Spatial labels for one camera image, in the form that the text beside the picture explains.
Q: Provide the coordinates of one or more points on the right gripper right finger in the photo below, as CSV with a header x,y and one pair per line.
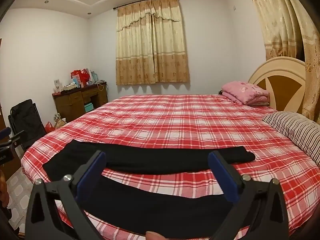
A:
x,y
258,205

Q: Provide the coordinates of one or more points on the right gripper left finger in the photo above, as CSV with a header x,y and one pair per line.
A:
x,y
43,220

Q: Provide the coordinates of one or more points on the black pants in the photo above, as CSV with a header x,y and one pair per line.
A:
x,y
132,203

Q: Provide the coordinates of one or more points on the right hand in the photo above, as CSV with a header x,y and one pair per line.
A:
x,y
154,236

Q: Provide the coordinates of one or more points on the black folding chair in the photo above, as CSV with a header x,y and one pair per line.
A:
x,y
25,117

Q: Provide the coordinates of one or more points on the red plastic bag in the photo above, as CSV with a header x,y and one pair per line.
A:
x,y
49,127

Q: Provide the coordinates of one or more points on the patterned bag on floor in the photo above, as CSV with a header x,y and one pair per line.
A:
x,y
59,122

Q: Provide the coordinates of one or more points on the dark wooden desk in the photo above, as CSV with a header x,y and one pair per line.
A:
x,y
70,104

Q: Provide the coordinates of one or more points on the white photo card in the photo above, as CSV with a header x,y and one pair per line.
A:
x,y
58,86

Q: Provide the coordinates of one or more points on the teal box under desk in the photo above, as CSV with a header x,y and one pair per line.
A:
x,y
88,107

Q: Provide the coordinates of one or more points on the striped pillow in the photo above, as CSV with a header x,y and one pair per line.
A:
x,y
303,132

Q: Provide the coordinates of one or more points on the red gift bag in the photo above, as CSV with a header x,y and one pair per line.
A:
x,y
82,77

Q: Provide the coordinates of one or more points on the red plaid bed sheet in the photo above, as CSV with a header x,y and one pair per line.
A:
x,y
193,121

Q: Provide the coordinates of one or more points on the pink folded blanket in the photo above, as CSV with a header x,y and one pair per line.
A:
x,y
246,94

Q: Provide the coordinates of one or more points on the cream wooden headboard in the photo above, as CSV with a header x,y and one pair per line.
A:
x,y
284,78

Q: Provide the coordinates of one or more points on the beige window curtain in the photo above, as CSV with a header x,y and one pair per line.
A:
x,y
150,44

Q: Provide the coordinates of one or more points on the beige side curtain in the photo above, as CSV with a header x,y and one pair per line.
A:
x,y
288,30

